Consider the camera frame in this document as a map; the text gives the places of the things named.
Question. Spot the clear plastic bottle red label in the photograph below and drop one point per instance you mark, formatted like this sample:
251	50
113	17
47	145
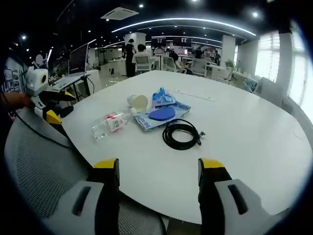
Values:
111	123

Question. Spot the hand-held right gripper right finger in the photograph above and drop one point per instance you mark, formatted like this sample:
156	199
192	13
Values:
210	200

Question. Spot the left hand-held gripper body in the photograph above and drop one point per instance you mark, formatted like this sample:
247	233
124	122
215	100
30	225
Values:
36	83

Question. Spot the large display screen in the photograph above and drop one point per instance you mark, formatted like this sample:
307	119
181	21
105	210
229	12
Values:
78	58

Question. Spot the potted plant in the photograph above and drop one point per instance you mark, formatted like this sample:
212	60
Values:
230	64

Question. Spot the blue white bag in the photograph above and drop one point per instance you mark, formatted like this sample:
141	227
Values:
251	85

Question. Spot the black chair armrest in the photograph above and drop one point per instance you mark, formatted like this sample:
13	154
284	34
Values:
65	111

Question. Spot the blue packet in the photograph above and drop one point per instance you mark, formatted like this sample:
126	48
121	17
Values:
163	98

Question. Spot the curved ceiling light strip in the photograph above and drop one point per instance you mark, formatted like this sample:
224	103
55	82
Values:
183	20

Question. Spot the white round table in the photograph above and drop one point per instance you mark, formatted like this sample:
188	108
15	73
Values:
232	147

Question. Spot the ceiling air conditioner vent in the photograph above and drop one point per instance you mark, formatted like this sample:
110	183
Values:
119	13

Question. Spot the white paper cup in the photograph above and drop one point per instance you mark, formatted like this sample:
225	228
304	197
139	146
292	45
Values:
140	102

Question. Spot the grey mesh office chair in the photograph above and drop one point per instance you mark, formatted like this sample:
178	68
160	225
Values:
44	166

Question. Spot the person's left hand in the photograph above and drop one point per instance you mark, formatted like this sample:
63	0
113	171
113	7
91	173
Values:
23	101

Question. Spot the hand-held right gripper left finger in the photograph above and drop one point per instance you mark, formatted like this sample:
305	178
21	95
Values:
105	200

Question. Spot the standing desk black frame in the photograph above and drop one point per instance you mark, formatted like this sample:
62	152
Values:
71	79

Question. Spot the bright window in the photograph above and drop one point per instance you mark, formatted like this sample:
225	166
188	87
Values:
266	56

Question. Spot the wall pictures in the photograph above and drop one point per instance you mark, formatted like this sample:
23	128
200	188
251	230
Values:
11	79

